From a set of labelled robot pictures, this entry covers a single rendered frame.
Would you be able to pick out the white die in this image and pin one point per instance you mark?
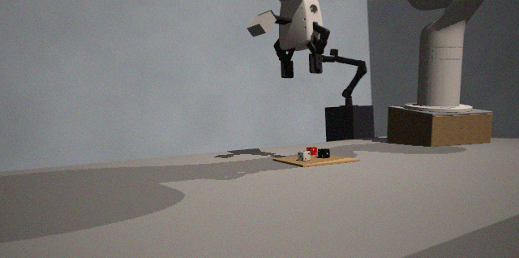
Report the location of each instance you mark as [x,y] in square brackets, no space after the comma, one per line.
[304,156]

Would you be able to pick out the tan mat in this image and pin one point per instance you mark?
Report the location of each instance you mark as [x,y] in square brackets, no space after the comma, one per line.
[315,161]

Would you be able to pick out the red die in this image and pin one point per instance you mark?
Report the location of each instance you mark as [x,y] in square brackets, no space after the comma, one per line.
[313,150]

